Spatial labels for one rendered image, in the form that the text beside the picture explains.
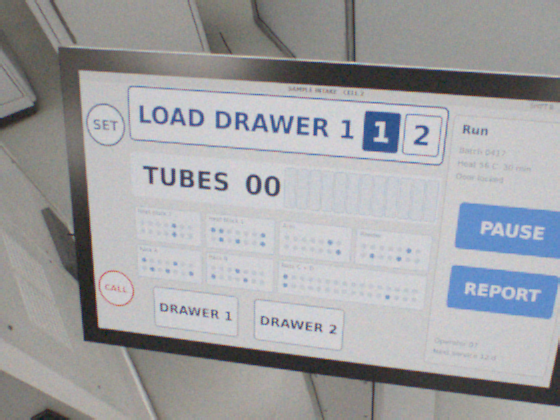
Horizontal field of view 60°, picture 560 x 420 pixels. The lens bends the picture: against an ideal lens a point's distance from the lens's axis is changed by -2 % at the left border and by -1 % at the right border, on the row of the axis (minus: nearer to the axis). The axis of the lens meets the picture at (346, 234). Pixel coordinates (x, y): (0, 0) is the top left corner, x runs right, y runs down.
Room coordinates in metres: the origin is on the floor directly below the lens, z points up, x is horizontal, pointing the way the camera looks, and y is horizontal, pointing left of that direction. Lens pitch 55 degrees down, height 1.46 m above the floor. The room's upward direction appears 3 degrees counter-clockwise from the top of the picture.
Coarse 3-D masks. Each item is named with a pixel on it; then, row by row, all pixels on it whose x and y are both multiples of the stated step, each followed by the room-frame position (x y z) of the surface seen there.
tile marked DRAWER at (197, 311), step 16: (160, 288) 0.25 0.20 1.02; (176, 288) 0.25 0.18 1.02; (160, 304) 0.24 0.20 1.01; (176, 304) 0.23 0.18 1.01; (192, 304) 0.23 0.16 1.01; (208, 304) 0.23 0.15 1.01; (224, 304) 0.23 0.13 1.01; (160, 320) 0.23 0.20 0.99; (176, 320) 0.22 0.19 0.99; (192, 320) 0.22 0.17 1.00; (208, 320) 0.22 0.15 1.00; (224, 320) 0.22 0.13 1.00
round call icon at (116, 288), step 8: (96, 272) 0.27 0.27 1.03; (104, 272) 0.27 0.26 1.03; (112, 272) 0.27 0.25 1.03; (120, 272) 0.26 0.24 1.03; (128, 272) 0.26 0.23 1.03; (104, 280) 0.26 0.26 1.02; (112, 280) 0.26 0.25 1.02; (120, 280) 0.26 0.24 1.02; (128, 280) 0.26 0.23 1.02; (104, 288) 0.26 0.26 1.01; (112, 288) 0.25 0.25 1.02; (120, 288) 0.25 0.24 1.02; (128, 288) 0.25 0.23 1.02; (104, 296) 0.25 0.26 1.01; (112, 296) 0.25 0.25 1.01; (120, 296) 0.25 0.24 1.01; (128, 296) 0.25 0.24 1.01; (104, 304) 0.24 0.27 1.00; (112, 304) 0.24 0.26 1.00; (120, 304) 0.24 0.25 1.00; (128, 304) 0.24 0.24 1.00
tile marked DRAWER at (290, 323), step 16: (256, 304) 0.22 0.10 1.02; (272, 304) 0.22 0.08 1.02; (288, 304) 0.22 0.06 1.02; (304, 304) 0.22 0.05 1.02; (256, 320) 0.21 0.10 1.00; (272, 320) 0.21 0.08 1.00; (288, 320) 0.21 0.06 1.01; (304, 320) 0.21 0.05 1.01; (320, 320) 0.21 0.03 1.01; (336, 320) 0.20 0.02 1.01; (256, 336) 0.20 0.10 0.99; (272, 336) 0.20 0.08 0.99; (288, 336) 0.20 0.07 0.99; (304, 336) 0.20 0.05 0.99; (320, 336) 0.19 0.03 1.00; (336, 336) 0.19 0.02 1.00
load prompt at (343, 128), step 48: (144, 96) 0.37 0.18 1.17; (192, 96) 0.36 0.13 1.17; (240, 96) 0.36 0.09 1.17; (288, 96) 0.35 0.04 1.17; (192, 144) 0.34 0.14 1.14; (240, 144) 0.33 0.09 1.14; (288, 144) 0.32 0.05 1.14; (336, 144) 0.32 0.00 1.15; (384, 144) 0.31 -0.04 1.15; (432, 144) 0.30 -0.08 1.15
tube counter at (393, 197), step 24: (264, 168) 0.31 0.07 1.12; (288, 168) 0.31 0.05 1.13; (312, 168) 0.31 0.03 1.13; (264, 192) 0.30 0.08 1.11; (288, 192) 0.29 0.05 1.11; (312, 192) 0.29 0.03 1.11; (336, 192) 0.29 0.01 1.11; (360, 192) 0.28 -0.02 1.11; (384, 192) 0.28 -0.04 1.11; (408, 192) 0.28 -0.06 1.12; (432, 192) 0.28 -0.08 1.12; (360, 216) 0.27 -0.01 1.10; (384, 216) 0.27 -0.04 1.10; (408, 216) 0.26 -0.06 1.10; (432, 216) 0.26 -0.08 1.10
